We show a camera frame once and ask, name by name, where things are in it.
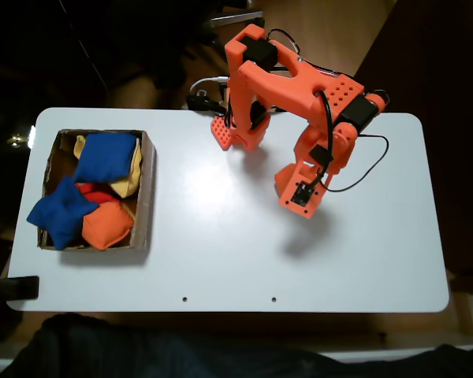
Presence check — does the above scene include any white cable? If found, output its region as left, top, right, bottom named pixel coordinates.
left=189, top=76, right=229, bottom=98

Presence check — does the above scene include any black table edge clamp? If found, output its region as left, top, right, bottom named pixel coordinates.
left=0, top=275, right=40, bottom=302

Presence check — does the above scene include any orange camera mount bracket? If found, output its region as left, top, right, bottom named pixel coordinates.
left=278, top=162, right=333, bottom=220

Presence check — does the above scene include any office chair base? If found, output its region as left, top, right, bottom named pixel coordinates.
left=204, top=0, right=265, bottom=28

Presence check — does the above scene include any black camera cable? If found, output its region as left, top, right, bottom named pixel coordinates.
left=317, top=90, right=390, bottom=194

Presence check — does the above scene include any yellow bean bag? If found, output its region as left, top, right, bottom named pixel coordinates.
left=73, top=135, right=143, bottom=199

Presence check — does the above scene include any person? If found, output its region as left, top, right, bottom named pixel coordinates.
left=0, top=313, right=473, bottom=378

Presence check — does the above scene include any brown cardboard box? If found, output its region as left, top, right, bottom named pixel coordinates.
left=36, top=128, right=158, bottom=252

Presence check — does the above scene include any blue bean bag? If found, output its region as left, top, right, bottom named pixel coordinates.
left=26, top=176, right=100, bottom=251
left=71, top=132, right=138, bottom=185

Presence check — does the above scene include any black base clamp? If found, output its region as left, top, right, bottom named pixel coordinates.
left=185, top=94, right=226, bottom=116

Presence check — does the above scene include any red bean bag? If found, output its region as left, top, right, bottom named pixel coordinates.
left=75, top=182, right=121, bottom=206

